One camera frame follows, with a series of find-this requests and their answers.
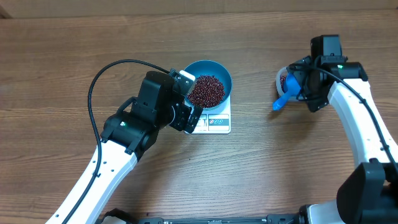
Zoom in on blue plastic measuring scoop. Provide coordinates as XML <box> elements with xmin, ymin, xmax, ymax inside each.
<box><xmin>272</xmin><ymin>73</ymin><xmax>301</xmax><ymax>111</ymax></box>

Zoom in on blue metal bowl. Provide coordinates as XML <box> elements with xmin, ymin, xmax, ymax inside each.
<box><xmin>184</xmin><ymin>60</ymin><xmax>233</xmax><ymax>111</ymax></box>

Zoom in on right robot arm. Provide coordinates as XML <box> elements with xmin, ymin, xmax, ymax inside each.
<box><xmin>281</xmin><ymin>35</ymin><xmax>397</xmax><ymax>223</ymax></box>

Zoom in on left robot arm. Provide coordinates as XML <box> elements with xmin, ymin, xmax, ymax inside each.
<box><xmin>48</xmin><ymin>70</ymin><xmax>202</xmax><ymax>223</ymax></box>

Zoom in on red beans in bowl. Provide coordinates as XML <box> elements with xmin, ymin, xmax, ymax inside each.
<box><xmin>187</xmin><ymin>75</ymin><xmax>225</xmax><ymax>108</ymax></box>

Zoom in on white digital kitchen scale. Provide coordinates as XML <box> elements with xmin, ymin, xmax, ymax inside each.
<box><xmin>192</xmin><ymin>96</ymin><xmax>231</xmax><ymax>134</ymax></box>

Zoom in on clear plastic container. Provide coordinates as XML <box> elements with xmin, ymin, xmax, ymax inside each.
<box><xmin>275</xmin><ymin>67</ymin><xmax>304</xmax><ymax>102</ymax></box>

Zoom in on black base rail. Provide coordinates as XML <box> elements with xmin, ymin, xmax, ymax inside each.
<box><xmin>96</xmin><ymin>208</ymin><xmax>354</xmax><ymax>224</ymax></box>

